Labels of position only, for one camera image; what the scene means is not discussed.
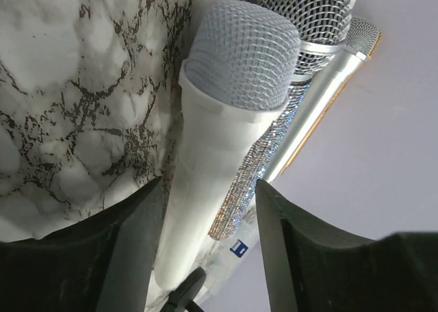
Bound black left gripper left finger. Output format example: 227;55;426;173
1;178;165;311

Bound glitter microphone silver head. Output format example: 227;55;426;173
208;0;352;241

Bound black shock-mount stand left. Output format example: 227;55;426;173
160;267;207;312

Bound clear plastic organizer box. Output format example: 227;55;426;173
143;209;261;312

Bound grey microphone silver head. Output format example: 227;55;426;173
263;16;381;183

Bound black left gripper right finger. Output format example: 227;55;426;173
256;180;437;311

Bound white microphone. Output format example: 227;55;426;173
155;0;300;290

